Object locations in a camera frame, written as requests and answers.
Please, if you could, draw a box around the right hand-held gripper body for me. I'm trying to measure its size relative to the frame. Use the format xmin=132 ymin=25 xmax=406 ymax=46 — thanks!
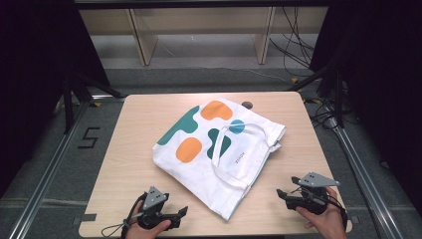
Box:
xmin=284 ymin=171 xmax=341 ymax=216

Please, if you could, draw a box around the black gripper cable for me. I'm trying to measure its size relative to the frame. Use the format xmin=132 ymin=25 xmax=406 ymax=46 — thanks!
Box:
xmin=101 ymin=193 xmax=147 ymax=239
xmin=326 ymin=193 xmax=350 ymax=231

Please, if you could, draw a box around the black hanging cable bundle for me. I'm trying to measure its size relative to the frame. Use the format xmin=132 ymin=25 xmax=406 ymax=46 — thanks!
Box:
xmin=269 ymin=5 xmax=317 ymax=78

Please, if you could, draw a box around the person's left hand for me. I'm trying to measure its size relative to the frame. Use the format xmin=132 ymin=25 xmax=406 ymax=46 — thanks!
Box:
xmin=124 ymin=208 xmax=172 ymax=239

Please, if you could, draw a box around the black curtain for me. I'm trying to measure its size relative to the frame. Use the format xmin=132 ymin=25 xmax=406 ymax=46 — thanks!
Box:
xmin=0 ymin=0 xmax=111 ymax=197
xmin=309 ymin=0 xmax=422 ymax=208

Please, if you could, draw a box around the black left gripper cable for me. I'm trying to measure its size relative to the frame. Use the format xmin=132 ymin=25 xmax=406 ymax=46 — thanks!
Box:
xmin=101 ymin=193 xmax=147 ymax=239

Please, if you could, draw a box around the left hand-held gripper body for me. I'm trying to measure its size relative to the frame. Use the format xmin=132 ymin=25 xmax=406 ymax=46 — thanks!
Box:
xmin=136 ymin=186 xmax=174 ymax=231

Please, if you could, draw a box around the black metal stand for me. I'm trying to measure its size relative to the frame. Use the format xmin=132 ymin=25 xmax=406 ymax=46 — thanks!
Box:
xmin=287 ymin=63 xmax=345 ymax=129
xmin=62 ymin=70 xmax=123 ymax=134

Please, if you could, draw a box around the white tote bag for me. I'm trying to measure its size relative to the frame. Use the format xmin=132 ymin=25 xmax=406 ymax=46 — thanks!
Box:
xmin=151 ymin=97 xmax=287 ymax=221

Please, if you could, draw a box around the thin white floor cable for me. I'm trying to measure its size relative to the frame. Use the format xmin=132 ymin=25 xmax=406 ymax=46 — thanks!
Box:
xmin=198 ymin=65 xmax=294 ymax=85

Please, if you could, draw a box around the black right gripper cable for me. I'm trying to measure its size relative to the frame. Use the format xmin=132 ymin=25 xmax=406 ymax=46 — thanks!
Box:
xmin=326 ymin=193 xmax=350 ymax=231

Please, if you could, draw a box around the aluminium floor rail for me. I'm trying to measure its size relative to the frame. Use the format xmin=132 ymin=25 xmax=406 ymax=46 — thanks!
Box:
xmin=326 ymin=118 xmax=405 ymax=239
xmin=7 ymin=95 xmax=127 ymax=239

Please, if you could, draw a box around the black floor cable tangle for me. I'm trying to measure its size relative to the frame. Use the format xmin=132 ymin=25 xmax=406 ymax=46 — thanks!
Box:
xmin=303 ymin=94 xmax=340 ymax=129

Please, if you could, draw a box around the person's right hand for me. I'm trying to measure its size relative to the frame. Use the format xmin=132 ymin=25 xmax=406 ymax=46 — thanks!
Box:
xmin=295 ymin=186 xmax=348 ymax=239

